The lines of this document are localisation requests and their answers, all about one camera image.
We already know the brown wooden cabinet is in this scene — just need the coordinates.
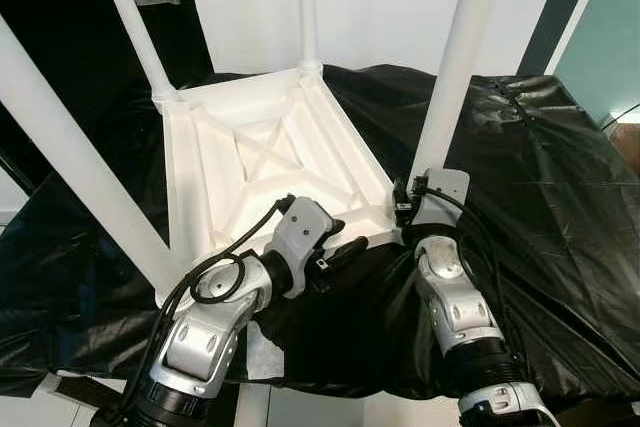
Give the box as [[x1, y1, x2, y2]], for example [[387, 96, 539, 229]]
[[608, 127, 640, 175]]

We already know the black frame post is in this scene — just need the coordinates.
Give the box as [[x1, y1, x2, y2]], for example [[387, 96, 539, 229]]
[[515, 0, 606, 78]]

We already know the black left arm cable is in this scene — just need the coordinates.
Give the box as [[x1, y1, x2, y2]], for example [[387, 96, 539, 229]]
[[120, 195, 296, 418]]

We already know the green glass panel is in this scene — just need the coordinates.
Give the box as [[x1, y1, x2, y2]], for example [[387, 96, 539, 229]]
[[553, 0, 640, 133]]

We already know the black plastic table cover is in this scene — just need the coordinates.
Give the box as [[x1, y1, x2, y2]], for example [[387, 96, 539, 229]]
[[0, 62, 640, 408]]

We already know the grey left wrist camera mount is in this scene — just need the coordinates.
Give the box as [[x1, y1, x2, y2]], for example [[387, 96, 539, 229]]
[[272, 197, 334, 298]]

